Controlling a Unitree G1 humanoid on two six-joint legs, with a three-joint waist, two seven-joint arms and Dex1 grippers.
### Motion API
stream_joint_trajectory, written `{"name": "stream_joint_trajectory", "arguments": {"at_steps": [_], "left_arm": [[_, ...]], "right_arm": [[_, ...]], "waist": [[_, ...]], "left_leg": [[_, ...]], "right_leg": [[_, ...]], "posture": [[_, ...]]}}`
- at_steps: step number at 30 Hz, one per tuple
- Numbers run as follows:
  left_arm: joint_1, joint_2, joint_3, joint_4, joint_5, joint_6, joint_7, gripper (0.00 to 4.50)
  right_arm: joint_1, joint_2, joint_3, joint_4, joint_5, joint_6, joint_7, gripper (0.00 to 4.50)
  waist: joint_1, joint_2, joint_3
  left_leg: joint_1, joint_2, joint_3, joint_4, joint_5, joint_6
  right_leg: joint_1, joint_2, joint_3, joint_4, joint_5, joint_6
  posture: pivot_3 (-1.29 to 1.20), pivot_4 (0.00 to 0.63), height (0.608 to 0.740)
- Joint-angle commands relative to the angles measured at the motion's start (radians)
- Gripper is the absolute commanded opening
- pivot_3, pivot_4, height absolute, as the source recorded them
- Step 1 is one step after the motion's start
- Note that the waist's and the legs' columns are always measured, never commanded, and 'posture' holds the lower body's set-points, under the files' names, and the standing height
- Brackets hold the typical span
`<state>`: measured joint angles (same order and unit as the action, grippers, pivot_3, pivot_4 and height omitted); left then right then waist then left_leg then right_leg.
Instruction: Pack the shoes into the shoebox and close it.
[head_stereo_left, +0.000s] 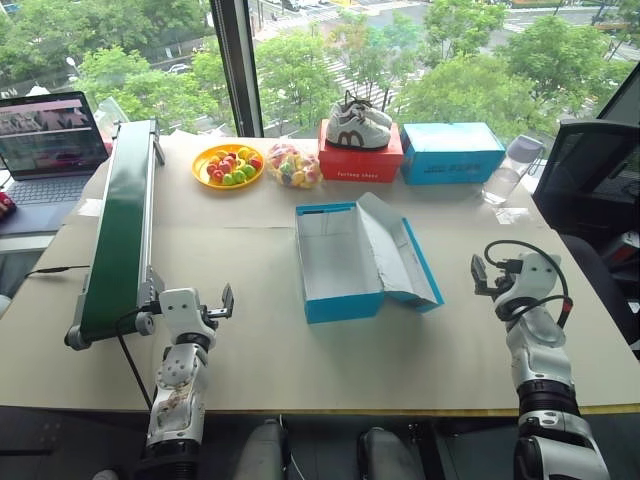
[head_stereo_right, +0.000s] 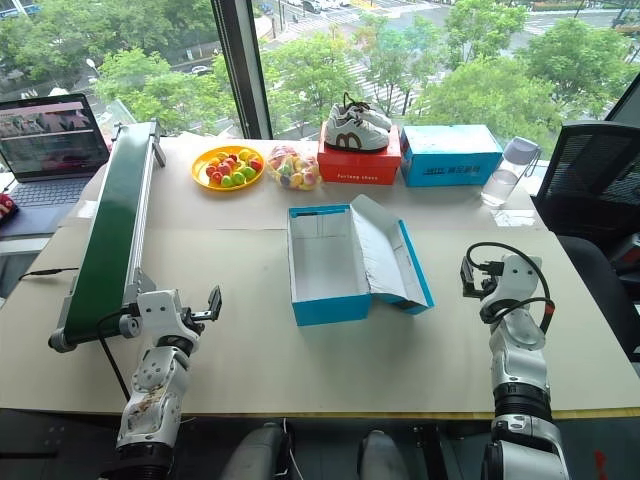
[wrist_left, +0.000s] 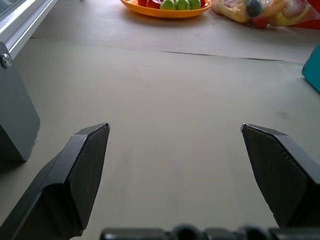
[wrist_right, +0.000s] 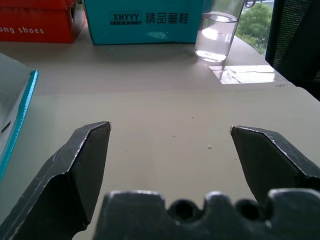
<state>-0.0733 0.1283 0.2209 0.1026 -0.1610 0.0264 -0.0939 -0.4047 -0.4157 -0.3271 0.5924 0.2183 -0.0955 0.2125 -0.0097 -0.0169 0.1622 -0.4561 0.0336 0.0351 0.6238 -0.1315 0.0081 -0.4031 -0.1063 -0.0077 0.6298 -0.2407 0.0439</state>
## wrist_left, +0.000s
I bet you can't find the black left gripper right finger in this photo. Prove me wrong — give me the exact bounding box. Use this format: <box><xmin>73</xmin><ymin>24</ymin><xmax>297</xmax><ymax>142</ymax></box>
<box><xmin>240</xmin><ymin>122</ymin><xmax>320</xmax><ymax>230</ymax></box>

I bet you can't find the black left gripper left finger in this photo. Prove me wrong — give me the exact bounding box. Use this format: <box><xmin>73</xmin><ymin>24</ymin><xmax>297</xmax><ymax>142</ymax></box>
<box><xmin>0</xmin><ymin>122</ymin><xmax>111</xmax><ymax>240</ymax></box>

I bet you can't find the teal box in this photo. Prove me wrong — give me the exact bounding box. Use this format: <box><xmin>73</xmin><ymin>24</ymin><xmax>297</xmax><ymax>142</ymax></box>
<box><xmin>301</xmin><ymin>41</ymin><xmax>320</xmax><ymax>96</ymax></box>

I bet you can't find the clear bag of toy produce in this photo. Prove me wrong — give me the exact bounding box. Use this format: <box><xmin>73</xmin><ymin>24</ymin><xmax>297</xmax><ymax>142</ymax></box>
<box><xmin>211</xmin><ymin>0</ymin><xmax>320</xmax><ymax>30</ymax></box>

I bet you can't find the dark blue toy plum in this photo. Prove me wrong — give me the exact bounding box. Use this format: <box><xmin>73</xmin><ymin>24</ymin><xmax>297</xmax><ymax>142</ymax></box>
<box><xmin>245</xmin><ymin>0</ymin><xmax>263</xmax><ymax>17</ymax></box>

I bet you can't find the green toy apple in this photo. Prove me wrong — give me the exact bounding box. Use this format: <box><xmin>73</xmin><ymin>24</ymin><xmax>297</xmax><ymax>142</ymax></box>
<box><xmin>174</xmin><ymin>0</ymin><xmax>192</xmax><ymax>12</ymax></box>
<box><xmin>188</xmin><ymin>0</ymin><xmax>202</xmax><ymax>11</ymax></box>
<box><xmin>159</xmin><ymin>0</ymin><xmax>177</xmax><ymax>11</ymax></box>

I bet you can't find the orange plate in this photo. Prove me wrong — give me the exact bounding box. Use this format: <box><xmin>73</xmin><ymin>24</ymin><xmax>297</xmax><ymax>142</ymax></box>
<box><xmin>119</xmin><ymin>0</ymin><xmax>213</xmax><ymax>19</ymax></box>

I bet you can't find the grey metal bracket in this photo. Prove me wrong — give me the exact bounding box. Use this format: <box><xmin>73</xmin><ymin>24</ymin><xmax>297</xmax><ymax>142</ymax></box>
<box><xmin>0</xmin><ymin>41</ymin><xmax>41</xmax><ymax>162</ymax></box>

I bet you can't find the silver bracket screw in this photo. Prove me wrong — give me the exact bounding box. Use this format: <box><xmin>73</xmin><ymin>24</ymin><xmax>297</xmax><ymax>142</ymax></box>
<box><xmin>0</xmin><ymin>53</ymin><xmax>13</xmax><ymax>69</ymax></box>

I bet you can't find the aluminium frame rail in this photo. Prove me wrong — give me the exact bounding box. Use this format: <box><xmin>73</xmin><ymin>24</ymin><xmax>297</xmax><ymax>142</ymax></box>
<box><xmin>0</xmin><ymin>0</ymin><xmax>60</xmax><ymax>55</ymax></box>

